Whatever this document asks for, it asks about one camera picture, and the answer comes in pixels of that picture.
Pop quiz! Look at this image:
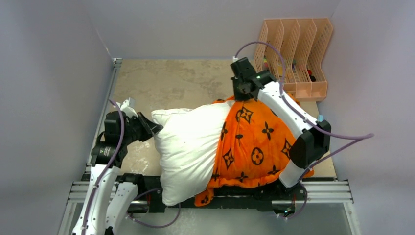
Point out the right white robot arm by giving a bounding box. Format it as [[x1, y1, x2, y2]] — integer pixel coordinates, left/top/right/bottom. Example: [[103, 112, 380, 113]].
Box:
[[231, 57, 331, 199]]

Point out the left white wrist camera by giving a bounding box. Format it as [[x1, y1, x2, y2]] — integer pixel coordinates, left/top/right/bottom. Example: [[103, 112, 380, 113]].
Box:
[[116, 97, 138, 118]]

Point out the orange patterned pillowcase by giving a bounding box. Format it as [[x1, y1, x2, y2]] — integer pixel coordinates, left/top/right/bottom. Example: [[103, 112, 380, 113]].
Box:
[[194, 96, 295, 207]]

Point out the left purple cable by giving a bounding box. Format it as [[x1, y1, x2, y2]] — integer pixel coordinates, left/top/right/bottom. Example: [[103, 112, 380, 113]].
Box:
[[80, 99, 126, 235]]

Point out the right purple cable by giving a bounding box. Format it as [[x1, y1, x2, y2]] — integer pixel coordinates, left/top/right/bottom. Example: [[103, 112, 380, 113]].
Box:
[[234, 41, 375, 221]]

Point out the white pillow insert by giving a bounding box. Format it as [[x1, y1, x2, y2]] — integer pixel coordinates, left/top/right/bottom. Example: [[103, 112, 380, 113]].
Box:
[[151, 100, 234, 206]]

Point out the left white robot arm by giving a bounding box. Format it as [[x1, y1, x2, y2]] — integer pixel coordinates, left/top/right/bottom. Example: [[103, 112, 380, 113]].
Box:
[[71, 111, 162, 235]]

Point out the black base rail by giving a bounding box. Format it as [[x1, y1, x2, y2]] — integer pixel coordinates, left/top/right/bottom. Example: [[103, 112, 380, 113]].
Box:
[[115, 173, 335, 214]]

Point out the pink mesh file organizer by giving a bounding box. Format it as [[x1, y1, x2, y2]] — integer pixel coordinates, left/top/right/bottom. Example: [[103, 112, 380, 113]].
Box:
[[253, 18, 333, 101]]

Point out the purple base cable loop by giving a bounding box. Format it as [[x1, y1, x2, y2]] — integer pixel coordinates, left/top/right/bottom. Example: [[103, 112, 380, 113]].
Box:
[[126, 188, 182, 229]]

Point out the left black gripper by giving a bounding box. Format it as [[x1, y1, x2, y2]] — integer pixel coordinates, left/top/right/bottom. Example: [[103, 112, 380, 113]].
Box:
[[120, 112, 161, 145]]

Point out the aluminium frame rail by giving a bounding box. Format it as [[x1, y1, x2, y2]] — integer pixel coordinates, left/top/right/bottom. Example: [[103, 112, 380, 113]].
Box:
[[58, 59, 352, 235]]

